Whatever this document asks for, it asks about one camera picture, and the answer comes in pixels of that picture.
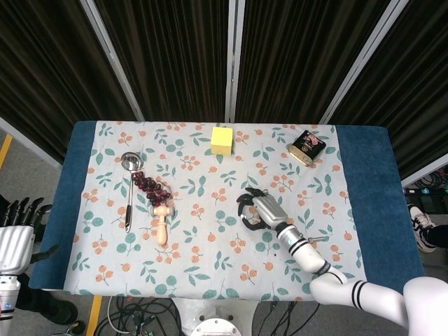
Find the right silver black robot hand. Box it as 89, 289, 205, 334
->
237, 187, 292, 232

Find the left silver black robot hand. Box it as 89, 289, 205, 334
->
0, 197, 60, 276

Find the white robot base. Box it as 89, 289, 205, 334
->
173, 297, 262, 336

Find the black gold tin can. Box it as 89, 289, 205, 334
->
288, 129, 328, 168

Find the floral print tablecloth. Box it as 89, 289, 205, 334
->
62, 120, 372, 302

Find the yellow cube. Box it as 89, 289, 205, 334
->
211, 126, 235, 156

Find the blue table cover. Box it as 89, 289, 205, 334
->
28, 120, 426, 301

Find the wooden toy hammer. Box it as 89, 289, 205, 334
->
152, 205, 176, 246

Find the dark red grape bunch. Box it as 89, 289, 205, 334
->
134, 171, 173, 207

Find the white black sneaker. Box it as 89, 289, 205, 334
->
407, 204, 438, 253

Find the dark pleated curtain panel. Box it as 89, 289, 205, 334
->
0, 0, 139, 165
330, 0, 448, 179
94, 0, 232, 122
234, 0, 396, 124

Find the black trouser leg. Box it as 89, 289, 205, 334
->
425, 225, 448, 248

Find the black cable bundle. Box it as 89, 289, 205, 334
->
267, 300, 298, 336

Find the aluminium partition post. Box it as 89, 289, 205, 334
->
78, 0, 145, 122
320, 0, 410, 124
223, 0, 246, 123
0, 117, 63, 169
400, 162, 448, 188

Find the white cable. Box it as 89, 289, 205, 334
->
106, 297, 123, 333

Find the metal ladle black handle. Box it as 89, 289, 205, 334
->
120, 151, 141, 234

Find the black cable tangle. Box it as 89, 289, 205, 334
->
94, 296, 178, 336

